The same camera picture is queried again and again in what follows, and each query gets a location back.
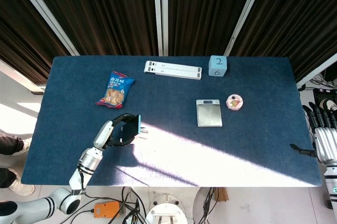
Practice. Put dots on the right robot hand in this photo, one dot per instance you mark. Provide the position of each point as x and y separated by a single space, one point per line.
322 134

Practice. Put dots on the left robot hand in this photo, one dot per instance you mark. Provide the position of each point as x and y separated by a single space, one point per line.
113 134

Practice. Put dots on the black smartphone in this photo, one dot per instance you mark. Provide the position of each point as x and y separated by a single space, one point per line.
131 129

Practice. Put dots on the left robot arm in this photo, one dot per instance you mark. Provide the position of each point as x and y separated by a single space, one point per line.
52 192

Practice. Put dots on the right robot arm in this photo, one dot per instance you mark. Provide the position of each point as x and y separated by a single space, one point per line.
331 184

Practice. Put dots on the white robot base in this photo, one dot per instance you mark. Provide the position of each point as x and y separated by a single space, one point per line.
164 213

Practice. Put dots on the white phone stand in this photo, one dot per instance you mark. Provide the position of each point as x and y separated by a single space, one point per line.
142 132

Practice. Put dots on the white long bar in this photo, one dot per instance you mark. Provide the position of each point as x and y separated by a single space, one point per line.
172 69

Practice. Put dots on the black and white sneaker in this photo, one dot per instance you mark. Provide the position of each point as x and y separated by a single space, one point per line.
329 103

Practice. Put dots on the blue snack bag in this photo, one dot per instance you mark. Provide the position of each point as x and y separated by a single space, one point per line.
115 90

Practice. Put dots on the orange box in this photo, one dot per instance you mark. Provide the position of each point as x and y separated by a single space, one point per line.
106 209

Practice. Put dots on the blue table mat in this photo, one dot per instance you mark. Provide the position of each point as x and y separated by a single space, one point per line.
184 97

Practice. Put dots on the pink round toy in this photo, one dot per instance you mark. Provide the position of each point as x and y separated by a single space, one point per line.
234 102

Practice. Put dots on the silver digital scale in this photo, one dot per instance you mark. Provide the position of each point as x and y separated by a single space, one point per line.
209 113

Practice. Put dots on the beige shoe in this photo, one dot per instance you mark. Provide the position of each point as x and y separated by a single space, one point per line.
22 188

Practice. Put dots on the light blue number cube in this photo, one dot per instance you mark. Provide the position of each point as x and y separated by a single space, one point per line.
218 65

